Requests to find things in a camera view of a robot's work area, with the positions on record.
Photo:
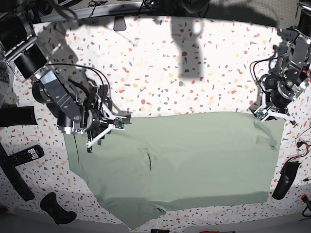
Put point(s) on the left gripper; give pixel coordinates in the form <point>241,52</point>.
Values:
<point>274,103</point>

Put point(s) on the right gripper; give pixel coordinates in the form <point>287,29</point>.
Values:
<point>98,116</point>

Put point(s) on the light green T-shirt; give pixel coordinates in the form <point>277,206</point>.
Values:
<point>160,164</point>

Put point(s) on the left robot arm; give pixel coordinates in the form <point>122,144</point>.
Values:
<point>291,75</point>

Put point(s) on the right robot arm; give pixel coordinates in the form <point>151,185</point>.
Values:
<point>80,109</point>

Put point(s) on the black remote control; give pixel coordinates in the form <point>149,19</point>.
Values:
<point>25,156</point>

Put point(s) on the black cylindrical sleeve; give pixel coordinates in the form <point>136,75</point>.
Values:
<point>17,116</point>

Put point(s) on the long black bar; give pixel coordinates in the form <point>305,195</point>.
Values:
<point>14,177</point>

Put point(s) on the black curved handle right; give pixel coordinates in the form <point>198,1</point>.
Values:
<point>288,175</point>

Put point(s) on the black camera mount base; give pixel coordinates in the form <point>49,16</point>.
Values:
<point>119,24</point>

